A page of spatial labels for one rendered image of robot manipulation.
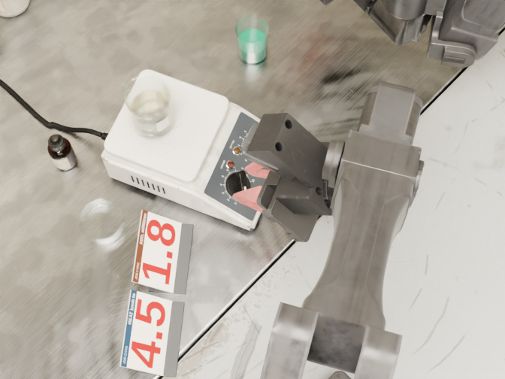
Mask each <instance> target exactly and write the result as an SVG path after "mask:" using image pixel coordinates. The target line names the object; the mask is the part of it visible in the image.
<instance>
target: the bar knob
mask: <svg viewBox="0 0 505 379"><path fill-rule="evenodd" d="M226 189H227V191H228V193H229V194H230V195H231V196H233V194H235V193H238V192H240V191H243V190H247V189H250V181H249V179H248V177H247V176H246V172H245V171H239V172H235V173H233V174H231V175H230V176H229V177H228V179H227V181H226Z"/></svg>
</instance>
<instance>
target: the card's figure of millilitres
mask: <svg viewBox="0 0 505 379"><path fill-rule="evenodd" d="M177 226H178V223H174V222H171V221H169V220H165V219H162V218H160V217H156V216H153V215H151V214H148V216H147V227H146V232H145V238H144V248H143V254H142V260H141V270H140V276H139V281H142V282H145V283H149V284H152V285H155V286H158V287H163V288H165V289H170V285H171V274H172V268H173V261H174V250H175V244H176V237H177Z"/></svg>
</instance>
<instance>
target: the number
mask: <svg viewBox="0 0 505 379"><path fill-rule="evenodd" d="M167 309H168V302H165V301H162V300H159V299H154V298H152V297H149V296H144V295H141V294H138V293H137V297H136V302H135V313H134V319H133V325H132V335H131V340H130V347H129V357H128V363H127V365H130V366H134V367H138V368H143V369H147V370H150V371H157V372H159V369H160V363H161V357H162V345H163V339H164V333H165V321H166V315H167Z"/></svg>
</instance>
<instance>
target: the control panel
mask: <svg viewBox="0 0 505 379"><path fill-rule="evenodd" d="M253 123H257V124H259V122H258V121H256V120H254V119H253V118H252V117H249V116H248V115H246V114H245V113H243V112H242V111H241V112H240V114H239V116H238V118H237V121H236V123H235V125H234V127H233V129H232V131H231V134H230V135H229V137H228V140H227V142H226V144H225V146H224V149H223V151H222V153H221V155H220V157H219V160H218V162H217V164H216V166H215V168H214V170H213V173H212V175H211V176H210V179H209V181H208V183H207V185H206V187H205V190H204V193H205V194H206V195H208V196H209V197H211V198H212V199H215V200H216V201H218V202H220V203H221V204H223V205H224V206H226V207H228V208H230V209H232V210H233V211H235V212H237V213H238V214H240V215H241V216H243V217H245V218H247V219H248V220H251V221H253V219H254V217H255V215H256V212H257V210H255V209H252V208H250V207H248V206H246V205H243V204H241V203H240V202H238V201H237V200H235V199H234V198H233V197H232V196H231V195H230V194H229V193H228V191H227V189H226V181H227V179H228V177H229V176H230V175H231V174H233V173H235V172H239V171H245V170H244V169H245V167H247V166H248V165H249V164H250V163H252V161H250V160H248V159H246V158H245V157H244V152H245V150H242V149H241V148H242V146H243V143H244V141H245V139H246V137H247V135H248V133H249V130H250V129H251V127H252V125H253ZM236 147H238V148H239V149H240V152H239V154H236V153H235V152H234V149H235V148H236ZM228 162H233V163H234V166H233V167H232V168H229V167H228ZM245 172H246V176H247V177H248V179H249V181H250V189H251V188H253V187H256V186H263V185H264V183H265V180H266V179H264V178H260V177H255V176H252V175H250V174H249V173H248V172H247V171H245Z"/></svg>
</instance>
